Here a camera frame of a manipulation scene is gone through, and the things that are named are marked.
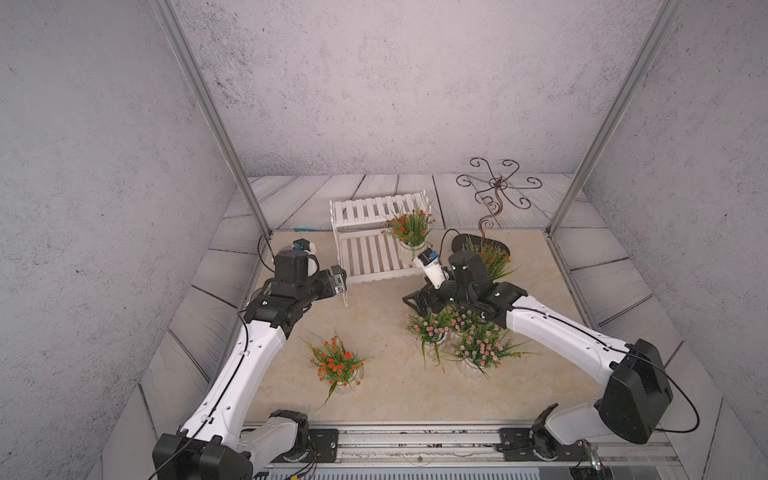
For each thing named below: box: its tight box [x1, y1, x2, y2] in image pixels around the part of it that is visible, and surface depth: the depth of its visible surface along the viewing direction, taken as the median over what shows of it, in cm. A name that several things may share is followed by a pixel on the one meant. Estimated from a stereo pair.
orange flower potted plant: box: [298, 332, 374, 412], surface depth 75 cm
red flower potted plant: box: [383, 202, 435, 265], surface depth 89 cm
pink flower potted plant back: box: [446, 305, 488, 335], surface depth 81 cm
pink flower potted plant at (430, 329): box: [404, 307, 458, 370], surface depth 81 cm
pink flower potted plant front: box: [441, 324, 542, 379], surface depth 76 cm
